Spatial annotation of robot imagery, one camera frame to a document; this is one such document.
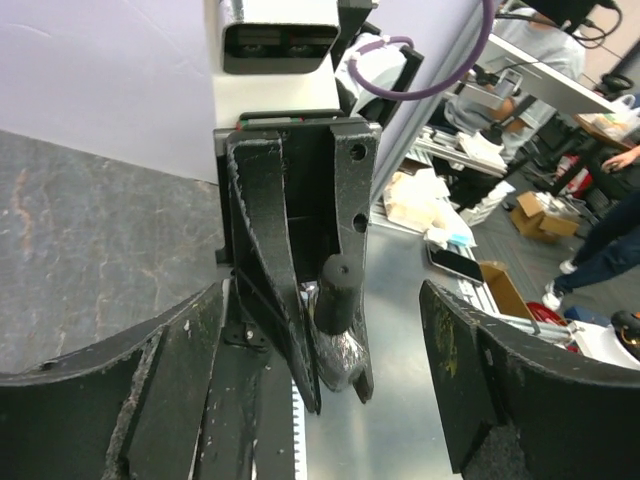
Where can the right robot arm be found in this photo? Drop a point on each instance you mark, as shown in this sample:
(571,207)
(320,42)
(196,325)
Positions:
(390,63)

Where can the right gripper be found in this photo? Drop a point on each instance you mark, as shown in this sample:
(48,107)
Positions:
(295,191)

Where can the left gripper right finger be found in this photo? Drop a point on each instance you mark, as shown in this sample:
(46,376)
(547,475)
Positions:
(513,406)

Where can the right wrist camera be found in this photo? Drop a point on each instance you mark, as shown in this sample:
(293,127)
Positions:
(271,56)

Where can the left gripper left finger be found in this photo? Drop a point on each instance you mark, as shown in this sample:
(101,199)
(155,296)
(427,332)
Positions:
(127,407)

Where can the slotted cable duct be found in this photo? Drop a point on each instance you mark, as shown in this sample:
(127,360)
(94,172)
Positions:
(299,435)

